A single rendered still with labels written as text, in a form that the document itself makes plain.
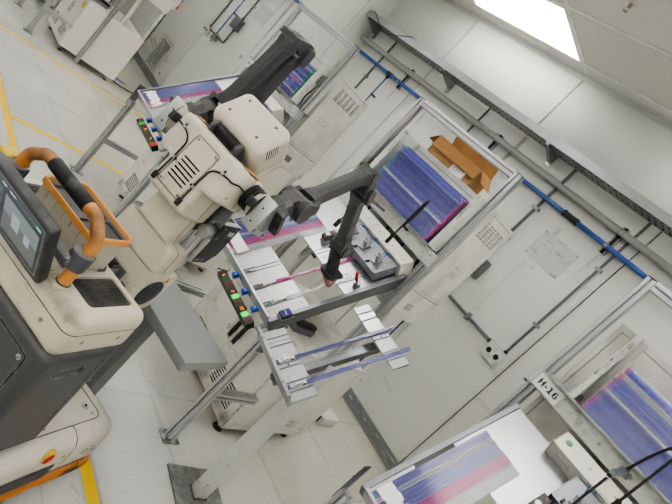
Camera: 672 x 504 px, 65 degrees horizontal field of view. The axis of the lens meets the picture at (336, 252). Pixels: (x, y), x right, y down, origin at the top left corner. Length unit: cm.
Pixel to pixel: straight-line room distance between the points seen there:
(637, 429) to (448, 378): 200
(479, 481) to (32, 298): 149
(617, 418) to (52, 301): 178
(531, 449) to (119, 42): 567
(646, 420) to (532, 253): 204
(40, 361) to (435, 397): 300
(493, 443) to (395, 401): 203
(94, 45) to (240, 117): 497
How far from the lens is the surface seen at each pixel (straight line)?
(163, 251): 164
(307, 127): 360
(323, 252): 257
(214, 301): 297
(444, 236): 246
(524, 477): 211
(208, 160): 154
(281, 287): 238
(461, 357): 391
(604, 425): 213
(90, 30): 644
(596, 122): 429
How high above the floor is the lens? 152
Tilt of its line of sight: 11 degrees down
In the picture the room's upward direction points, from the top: 45 degrees clockwise
